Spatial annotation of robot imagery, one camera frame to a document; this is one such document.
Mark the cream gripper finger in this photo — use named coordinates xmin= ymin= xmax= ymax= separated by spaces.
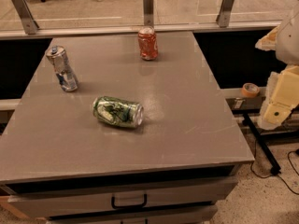
xmin=257 ymin=65 xmax=299 ymax=130

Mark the green soda can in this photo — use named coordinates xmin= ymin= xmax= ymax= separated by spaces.
xmin=93 ymin=96 xmax=143 ymax=129

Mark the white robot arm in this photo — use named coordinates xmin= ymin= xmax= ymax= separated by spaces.
xmin=255 ymin=5 xmax=299 ymax=130

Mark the orange soda can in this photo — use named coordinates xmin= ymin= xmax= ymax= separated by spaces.
xmin=138 ymin=26 xmax=158 ymax=61

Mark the crushed silver blue can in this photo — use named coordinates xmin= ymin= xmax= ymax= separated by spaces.
xmin=46 ymin=46 xmax=78 ymax=92

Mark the roll of tan tape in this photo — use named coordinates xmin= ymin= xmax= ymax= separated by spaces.
xmin=241 ymin=83 xmax=260 ymax=98

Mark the black metal stand leg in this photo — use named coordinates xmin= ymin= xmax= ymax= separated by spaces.
xmin=243 ymin=113 xmax=281 ymax=175

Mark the lower drawer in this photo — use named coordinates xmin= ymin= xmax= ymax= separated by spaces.
xmin=46 ymin=205 xmax=218 ymax=224

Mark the black floor cable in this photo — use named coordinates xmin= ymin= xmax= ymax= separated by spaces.
xmin=249 ymin=137 xmax=299 ymax=196

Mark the right metal railing bracket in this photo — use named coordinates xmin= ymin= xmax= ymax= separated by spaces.
xmin=216 ymin=0 xmax=235 ymax=28

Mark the metal railing bracket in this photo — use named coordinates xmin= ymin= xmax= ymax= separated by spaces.
xmin=11 ymin=0 xmax=39 ymax=35
xmin=216 ymin=0 xmax=235 ymax=28
xmin=143 ymin=0 xmax=154 ymax=26

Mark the upper drawer with black handle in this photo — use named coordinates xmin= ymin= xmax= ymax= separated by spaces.
xmin=8 ymin=176 xmax=237 ymax=217

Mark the middle metal railing bracket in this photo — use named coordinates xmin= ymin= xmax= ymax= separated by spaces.
xmin=143 ymin=0 xmax=154 ymax=26

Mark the left metal railing bracket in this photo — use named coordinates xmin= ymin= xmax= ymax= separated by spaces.
xmin=11 ymin=0 xmax=39 ymax=35

